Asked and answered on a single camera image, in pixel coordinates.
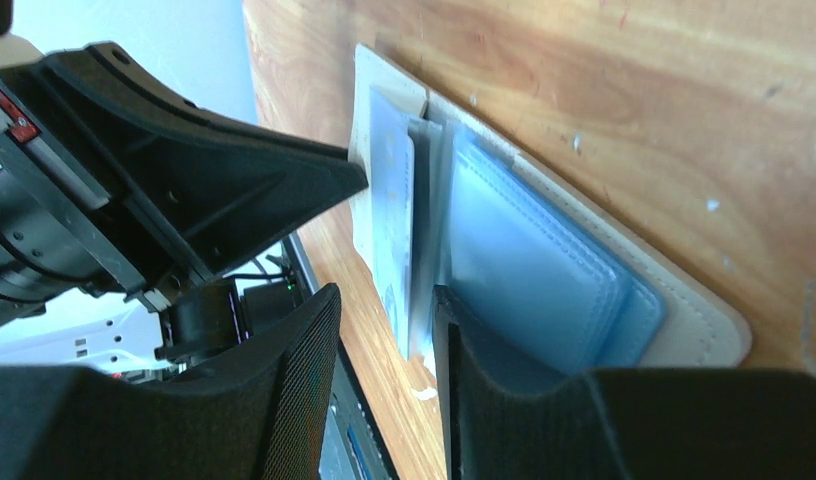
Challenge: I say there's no white VIP card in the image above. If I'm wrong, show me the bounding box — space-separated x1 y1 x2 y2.
369 89 415 359

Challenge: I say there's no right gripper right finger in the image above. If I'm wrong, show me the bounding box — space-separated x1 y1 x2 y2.
433 286 816 479

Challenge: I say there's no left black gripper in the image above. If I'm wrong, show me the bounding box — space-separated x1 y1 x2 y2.
0 42 368 328

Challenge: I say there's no white leather card holder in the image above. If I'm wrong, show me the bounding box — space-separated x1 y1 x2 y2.
349 45 752 374

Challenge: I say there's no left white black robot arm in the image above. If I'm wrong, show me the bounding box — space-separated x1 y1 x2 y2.
0 42 368 374

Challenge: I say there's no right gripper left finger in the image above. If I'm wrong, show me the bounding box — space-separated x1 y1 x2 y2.
0 283 342 479

